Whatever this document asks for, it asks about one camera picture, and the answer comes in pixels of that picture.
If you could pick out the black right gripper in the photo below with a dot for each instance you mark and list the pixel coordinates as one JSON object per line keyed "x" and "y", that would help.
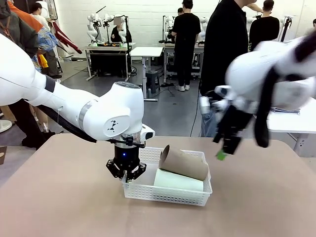
{"x": 235, "y": 122}

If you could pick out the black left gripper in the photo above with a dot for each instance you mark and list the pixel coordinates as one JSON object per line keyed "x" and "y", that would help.
{"x": 127, "y": 155}

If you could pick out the yellow and white object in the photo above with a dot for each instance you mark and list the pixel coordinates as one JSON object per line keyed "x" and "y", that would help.
{"x": 44, "y": 61}

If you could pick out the white perforated plastic basket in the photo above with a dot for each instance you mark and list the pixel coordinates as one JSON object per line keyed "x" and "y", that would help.
{"x": 168, "y": 195}

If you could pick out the pale green cup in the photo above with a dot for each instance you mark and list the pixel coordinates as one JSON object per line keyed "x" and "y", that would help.
{"x": 177, "y": 182}

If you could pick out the person in black shirt, jeans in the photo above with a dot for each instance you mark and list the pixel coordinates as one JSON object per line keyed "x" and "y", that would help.
{"x": 224, "y": 44}

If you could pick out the black tripod stand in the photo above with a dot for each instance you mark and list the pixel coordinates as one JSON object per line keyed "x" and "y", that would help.
{"x": 286, "y": 27}

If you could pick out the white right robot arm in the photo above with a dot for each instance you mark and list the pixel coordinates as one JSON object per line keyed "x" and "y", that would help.
{"x": 249, "y": 71}

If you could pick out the dark desk with robots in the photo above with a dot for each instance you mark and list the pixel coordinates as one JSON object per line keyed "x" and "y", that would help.
{"x": 108, "y": 59}

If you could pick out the figure in dark green jacket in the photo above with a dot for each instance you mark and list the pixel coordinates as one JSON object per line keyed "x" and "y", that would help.
{"x": 14, "y": 27}

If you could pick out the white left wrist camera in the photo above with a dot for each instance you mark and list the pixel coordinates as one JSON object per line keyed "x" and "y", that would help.
{"x": 148, "y": 133}

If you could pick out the person in grey at desk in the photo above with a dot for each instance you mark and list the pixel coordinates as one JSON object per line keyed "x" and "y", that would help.
{"x": 311, "y": 27}

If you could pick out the blue patterned garment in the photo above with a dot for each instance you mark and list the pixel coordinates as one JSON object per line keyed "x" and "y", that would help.
{"x": 47, "y": 40}

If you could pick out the bystander in black, white shoes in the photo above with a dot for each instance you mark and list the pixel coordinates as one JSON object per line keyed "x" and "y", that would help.
{"x": 185, "y": 44}

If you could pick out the large white side table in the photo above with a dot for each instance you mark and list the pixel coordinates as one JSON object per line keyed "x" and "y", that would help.
{"x": 291, "y": 126}

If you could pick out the white height-adjustable desk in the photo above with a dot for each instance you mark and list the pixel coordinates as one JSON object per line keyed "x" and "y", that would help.
{"x": 145, "y": 53}

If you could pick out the grey plastic stool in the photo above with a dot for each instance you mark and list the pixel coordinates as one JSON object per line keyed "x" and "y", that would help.
{"x": 152, "y": 81}

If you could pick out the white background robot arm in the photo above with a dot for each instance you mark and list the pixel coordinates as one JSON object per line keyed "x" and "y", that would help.
{"x": 108, "y": 19}
{"x": 168, "y": 23}
{"x": 93, "y": 27}

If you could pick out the brown board piece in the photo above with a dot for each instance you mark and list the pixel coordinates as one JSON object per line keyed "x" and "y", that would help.
{"x": 3, "y": 155}

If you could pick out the bystander in black sweater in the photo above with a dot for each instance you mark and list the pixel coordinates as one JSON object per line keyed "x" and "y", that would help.
{"x": 265, "y": 27}

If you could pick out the brown cup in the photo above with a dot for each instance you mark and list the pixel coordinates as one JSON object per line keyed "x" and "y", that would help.
{"x": 182, "y": 164}

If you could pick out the white round fan base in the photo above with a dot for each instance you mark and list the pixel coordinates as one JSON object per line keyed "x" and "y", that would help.
{"x": 5, "y": 126}

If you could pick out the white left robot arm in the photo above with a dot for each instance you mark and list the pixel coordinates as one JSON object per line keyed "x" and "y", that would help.
{"x": 74, "y": 106}

